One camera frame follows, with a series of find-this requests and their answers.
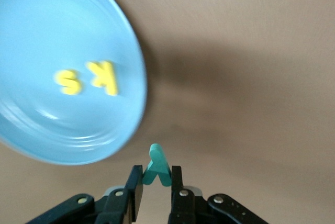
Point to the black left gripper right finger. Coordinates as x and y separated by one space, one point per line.
176 182

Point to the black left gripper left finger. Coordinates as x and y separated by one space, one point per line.
137 182

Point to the brown table cover sheet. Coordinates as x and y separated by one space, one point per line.
235 51

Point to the yellow letter k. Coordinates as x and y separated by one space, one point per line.
110 80

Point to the yellow letter s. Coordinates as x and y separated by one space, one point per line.
68 89

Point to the blue round plate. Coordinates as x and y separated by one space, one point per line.
52 25

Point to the teal letter y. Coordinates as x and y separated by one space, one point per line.
158 166

